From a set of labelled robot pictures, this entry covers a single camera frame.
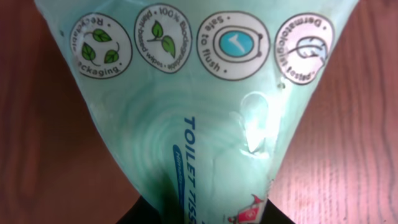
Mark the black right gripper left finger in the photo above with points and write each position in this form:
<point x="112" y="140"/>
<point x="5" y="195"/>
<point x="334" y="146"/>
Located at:
<point x="142" y="212"/>

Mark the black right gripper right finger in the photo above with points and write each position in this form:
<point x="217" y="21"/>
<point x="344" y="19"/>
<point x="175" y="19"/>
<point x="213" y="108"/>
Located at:
<point x="272" y="215"/>

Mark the teal wet wipes pack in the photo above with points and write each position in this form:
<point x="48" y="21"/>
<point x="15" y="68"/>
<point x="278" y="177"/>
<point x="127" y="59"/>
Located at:
<point x="197" y="101"/>

